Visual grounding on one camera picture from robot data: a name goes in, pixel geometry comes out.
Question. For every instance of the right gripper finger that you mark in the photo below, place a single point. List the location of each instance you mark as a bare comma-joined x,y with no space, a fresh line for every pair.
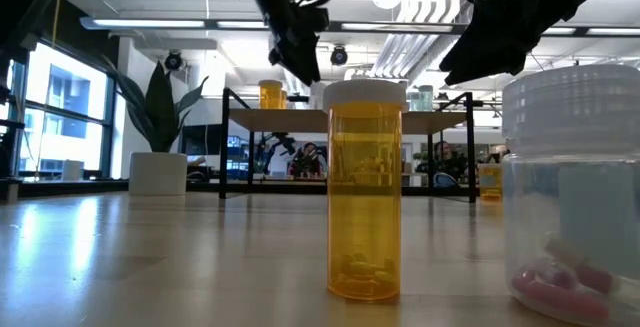
495,42

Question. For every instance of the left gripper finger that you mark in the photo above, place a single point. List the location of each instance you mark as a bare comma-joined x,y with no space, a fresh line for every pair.
297,42

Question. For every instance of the clear pill bottle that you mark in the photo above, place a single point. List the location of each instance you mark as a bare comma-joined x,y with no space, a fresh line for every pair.
317,98
570,192

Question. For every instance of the green pill bottle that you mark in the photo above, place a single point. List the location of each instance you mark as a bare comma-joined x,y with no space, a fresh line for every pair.
426,98
413,102

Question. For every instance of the small orange pill bottle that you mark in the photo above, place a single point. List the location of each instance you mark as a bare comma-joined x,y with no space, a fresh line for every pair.
365,192

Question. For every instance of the wooden shelf with black legs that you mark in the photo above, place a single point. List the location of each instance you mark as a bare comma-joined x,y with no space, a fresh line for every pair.
280,119

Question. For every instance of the black round spotlight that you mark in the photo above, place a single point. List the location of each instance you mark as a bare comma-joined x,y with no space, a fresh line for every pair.
173,61
339,56

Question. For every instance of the white pipe bundle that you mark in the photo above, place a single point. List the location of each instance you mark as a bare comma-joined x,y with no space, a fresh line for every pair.
400,52

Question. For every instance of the person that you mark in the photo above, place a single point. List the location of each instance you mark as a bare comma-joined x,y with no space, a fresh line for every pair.
442,154
500,152
307,159

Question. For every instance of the black computer monitor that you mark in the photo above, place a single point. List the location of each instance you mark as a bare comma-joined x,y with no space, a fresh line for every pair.
201,139

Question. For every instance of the long linear light fixture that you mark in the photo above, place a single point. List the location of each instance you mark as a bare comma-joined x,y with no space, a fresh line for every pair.
150,23

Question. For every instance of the blue chair back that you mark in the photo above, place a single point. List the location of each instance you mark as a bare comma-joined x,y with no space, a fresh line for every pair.
443,180

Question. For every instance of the snake plant in white pot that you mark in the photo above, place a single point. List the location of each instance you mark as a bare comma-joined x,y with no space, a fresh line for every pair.
157,174

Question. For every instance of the large office window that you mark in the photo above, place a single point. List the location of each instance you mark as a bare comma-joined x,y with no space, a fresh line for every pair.
65,97

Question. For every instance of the white cylindrical bin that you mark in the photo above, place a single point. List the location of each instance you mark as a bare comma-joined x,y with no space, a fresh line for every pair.
72,169

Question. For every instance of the black aluminium table frame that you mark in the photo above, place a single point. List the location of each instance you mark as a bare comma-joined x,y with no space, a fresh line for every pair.
75,188

